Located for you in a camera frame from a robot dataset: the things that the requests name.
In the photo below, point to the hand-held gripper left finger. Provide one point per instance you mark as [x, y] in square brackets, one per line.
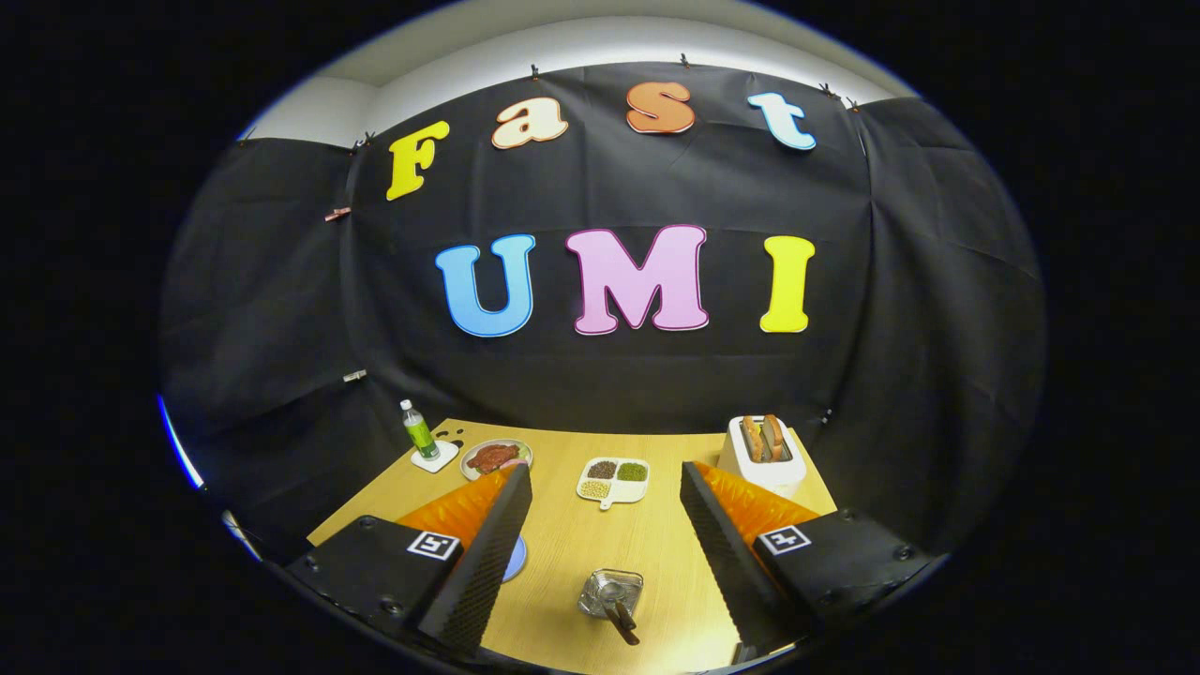
[473, 572]

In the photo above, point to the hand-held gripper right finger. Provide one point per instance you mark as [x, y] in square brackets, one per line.
[727, 572]

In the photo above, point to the blue plate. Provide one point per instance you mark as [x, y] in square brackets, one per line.
[517, 561]

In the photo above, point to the beige food plate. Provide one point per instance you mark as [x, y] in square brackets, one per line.
[473, 472]

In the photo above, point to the white toaster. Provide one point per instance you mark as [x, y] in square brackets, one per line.
[764, 476]

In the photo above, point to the brown steak piece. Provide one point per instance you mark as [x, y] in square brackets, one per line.
[492, 457]

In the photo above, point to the white square coaster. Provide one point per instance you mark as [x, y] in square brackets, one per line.
[445, 459]

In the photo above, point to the white divided dish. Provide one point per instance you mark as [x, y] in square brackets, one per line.
[626, 492]

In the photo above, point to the toast bread slice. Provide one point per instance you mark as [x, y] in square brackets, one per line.
[752, 441]
[773, 437]

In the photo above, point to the pile of green beans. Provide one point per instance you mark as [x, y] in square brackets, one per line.
[632, 472]

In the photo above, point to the green drink bottle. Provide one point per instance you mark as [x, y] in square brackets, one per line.
[420, 436]

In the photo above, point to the pile of pale soybeans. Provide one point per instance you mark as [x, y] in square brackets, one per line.
[595, 488]

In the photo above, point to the pile of dark red beans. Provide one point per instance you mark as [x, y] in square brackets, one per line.
[602, 469]

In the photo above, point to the pink clip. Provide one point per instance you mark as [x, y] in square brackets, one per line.
[337, 214]

